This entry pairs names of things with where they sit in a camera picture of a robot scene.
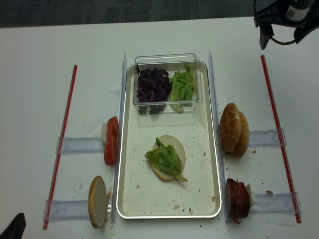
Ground upper right clear rail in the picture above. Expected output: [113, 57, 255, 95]
[249, 129, 286, 147]

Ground red rod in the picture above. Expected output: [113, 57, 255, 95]
[42, 65, 78, 230]
[260, 55, 302, 224]

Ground clear rail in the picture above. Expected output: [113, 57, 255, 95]
[250, 192, 302, 214]
[43, 200, 89, 221]
[249, 129, 286, 147]
[56, 137, 105, 154]

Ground sesame bun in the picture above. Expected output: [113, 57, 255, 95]
[219, 103, 241, 152]
[232, 111, 250, 158]

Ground sesame bun top front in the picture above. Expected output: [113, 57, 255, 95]
[219, 103, 241, 152]

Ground upper left clear rail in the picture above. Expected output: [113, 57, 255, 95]
[56, 137, 105, 154]

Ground sesame bun top rear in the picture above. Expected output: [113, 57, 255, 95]
[232, 111, 250, 158]

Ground purple cabbage shreds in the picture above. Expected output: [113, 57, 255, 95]
[136, 65, 172, 103]

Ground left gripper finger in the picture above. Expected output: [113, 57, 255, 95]
[0, 213, 26, 239]

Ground clear plastic container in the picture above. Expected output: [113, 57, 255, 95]
[133, 53, 202, 115]

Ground right red rod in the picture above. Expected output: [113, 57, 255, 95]
[260, 55, 302, 224]

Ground left clear long divider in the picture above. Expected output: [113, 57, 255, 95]
[110, 53, 127, 224]

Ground bun bottom on tray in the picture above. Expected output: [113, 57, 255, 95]
[150, 135, 186, 182]

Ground meat patty slices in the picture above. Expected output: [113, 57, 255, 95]
[226, 178, 250, 224]

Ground metal serving tray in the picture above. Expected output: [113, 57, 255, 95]
[116, 61, 221, 219]

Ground white patty pusher block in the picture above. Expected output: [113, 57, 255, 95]
[246, 183, 256, 208]

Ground green lettuce pile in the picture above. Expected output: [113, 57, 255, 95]
[169, 65, 195, 112]

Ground lettuce leaf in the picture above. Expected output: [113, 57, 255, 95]
[144, 137, 189, 182]

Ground white tomato pusher block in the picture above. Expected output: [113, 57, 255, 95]
[101, 123, 107, 145]

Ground front tomato slice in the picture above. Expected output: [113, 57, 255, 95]
[104, 132, 117, 166]

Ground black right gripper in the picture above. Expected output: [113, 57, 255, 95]
[254, 0, 319, 50]

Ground lower right clear rail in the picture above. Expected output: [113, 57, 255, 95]
[250, 192, 302, 214]

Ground tomato slice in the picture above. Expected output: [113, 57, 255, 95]
[107, 116, 119, 138]
[104, 132, 117, 166]

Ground right clear long divider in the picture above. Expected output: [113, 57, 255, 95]
[208, 49, 232, 224]

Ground lower left clear rail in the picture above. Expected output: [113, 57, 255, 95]
[43, 200, 89, 221]

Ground bun half left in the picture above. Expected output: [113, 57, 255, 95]
[88, 176, 107, 228]

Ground rear tomato slice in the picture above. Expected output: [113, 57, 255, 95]
[107, 116, 119, 138]

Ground left red rod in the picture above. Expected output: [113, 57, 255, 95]
[42, 65, 78, 230]

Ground clear long divider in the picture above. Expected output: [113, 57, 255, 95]
[208, 49, 232, 224]
[110, 53, 127, 224]

